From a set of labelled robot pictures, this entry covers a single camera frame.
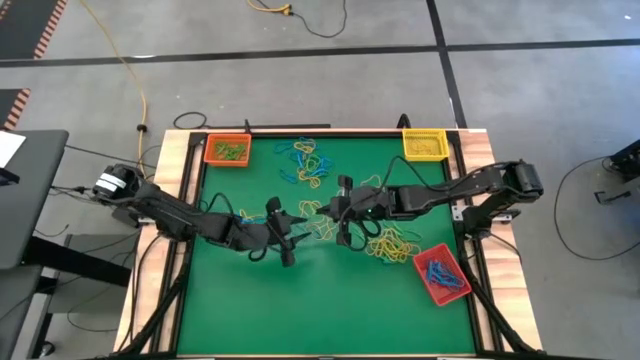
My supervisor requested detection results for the white paper stack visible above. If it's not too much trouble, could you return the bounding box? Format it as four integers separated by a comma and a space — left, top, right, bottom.
0, 130, 27, 169

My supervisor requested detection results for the black aluminium table frame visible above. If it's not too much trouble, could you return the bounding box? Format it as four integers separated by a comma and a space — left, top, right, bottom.
112, 124, 546, 360

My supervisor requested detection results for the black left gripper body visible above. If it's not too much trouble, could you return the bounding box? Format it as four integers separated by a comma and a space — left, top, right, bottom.
227, 217, 289, 252

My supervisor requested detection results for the black desk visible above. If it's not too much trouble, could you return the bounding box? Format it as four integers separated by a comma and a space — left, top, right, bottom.
0, 129, 70, 271

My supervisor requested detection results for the right pile of bands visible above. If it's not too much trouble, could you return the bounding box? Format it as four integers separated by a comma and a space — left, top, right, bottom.
382, 232, 419, 261

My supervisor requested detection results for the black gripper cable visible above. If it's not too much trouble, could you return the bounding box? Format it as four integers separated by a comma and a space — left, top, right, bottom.
379, 154, 454, 194

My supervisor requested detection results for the yellow hanging power cable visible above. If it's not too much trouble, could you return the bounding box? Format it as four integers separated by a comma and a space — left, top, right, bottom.
79, 0, 150, 134

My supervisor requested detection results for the yellow plastic basket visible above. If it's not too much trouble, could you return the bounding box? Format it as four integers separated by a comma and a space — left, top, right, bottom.
402, 128, 451, 164

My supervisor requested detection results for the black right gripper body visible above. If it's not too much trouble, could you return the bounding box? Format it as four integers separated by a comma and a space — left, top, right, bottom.
344, 187, 399, 224

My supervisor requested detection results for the light wooden table board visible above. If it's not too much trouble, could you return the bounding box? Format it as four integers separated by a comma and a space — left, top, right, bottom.
113, 128, 201, 354
457, 128, 544, 351

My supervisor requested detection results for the grey desk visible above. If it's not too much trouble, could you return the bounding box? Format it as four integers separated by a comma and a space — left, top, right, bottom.
0, 263, 45, 360

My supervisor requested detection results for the orange plastic basket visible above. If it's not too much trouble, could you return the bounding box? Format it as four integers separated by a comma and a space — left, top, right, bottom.
203, 132, 253, 168

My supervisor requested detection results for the yellow extension cord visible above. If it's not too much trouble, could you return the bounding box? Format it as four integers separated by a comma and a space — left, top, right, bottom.
245, 0, 294, 15

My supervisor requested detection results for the black floor cable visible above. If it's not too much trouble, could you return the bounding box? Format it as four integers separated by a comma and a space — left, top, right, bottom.
287, 0, 349, 39
552, 155, 640, 262

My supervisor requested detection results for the black striped floor mat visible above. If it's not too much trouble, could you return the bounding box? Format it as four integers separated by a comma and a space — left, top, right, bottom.
0, 88, 32, 132
0, 0, 69, 60

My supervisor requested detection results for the red plastic basket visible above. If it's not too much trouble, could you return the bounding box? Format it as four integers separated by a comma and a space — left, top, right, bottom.
412, 243, 474, 307

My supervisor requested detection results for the black cable loop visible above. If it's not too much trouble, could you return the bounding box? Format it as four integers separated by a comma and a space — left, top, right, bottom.
172, 110, 209, 130

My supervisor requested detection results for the green table mat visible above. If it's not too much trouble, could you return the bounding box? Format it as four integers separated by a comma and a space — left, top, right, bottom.
177, 137, 476, 357

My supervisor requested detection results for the black floor equipment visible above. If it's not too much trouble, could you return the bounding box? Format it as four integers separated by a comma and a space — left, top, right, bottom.
602, 138, 640, 184

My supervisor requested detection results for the right rubber band pile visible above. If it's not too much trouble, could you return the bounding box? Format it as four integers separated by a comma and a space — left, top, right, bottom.
364, 234, 424, 266

